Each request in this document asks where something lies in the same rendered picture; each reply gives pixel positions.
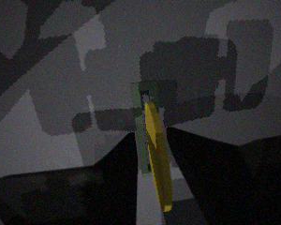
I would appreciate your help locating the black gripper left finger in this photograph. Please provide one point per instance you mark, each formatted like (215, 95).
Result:
(106, 190)

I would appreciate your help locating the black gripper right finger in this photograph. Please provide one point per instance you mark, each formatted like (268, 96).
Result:
(226, 180)

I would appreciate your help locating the thin gold coin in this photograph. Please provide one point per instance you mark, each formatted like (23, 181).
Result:
(158, 155)

